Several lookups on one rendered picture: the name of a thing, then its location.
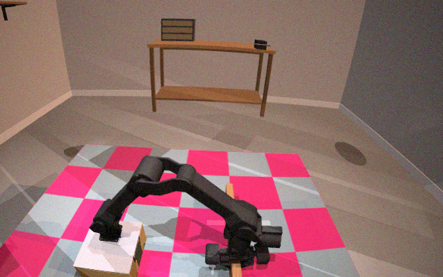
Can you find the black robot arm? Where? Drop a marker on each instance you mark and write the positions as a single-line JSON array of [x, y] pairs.
[[243, 222]]

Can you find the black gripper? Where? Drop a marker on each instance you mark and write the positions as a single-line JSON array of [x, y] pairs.
[[213, 255]]

